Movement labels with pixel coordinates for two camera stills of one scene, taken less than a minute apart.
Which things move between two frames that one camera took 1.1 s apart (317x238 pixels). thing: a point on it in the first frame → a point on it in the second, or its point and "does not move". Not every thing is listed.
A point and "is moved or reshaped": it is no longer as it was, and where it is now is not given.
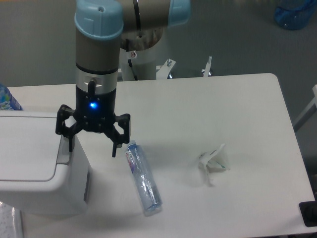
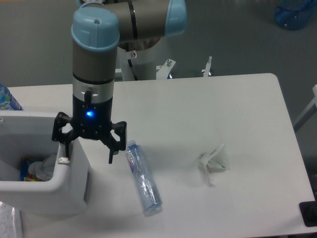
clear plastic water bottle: [150, 198] does not move
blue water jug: [294, 14] does not move
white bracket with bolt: [206, 72] does not move
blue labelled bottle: [7, 101] does not move
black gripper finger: [117, 139] → [115, 146]
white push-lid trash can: [38, 173] is moved or reshaped
